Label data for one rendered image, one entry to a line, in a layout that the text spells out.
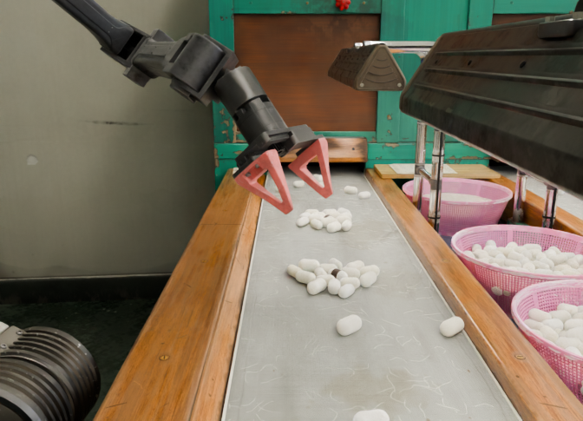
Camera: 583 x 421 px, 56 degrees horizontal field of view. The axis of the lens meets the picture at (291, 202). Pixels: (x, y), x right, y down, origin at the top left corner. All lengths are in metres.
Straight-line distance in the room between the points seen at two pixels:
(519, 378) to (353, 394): 0.17
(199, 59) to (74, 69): 1.78
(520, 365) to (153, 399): 0.39
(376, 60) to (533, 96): 0.61
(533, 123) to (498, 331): 0.50
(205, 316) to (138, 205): 1.84
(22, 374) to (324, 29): 1.29
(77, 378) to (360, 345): 0.33
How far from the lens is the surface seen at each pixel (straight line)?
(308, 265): 0.93
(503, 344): 0.71
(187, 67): 0.77
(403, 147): 1.71
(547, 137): 0.25
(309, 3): 1.66
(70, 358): 0.67
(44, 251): 2.72
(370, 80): 0.88
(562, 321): 0.88
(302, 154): 0.78
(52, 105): 2.56
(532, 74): 0.30
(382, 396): 0.63
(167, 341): 0.69
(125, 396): 0.60
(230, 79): 0.75
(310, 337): 0.74
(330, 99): 1.67
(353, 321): 0.74
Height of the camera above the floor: 1.09
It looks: 15 degrees down
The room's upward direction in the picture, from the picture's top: straight up
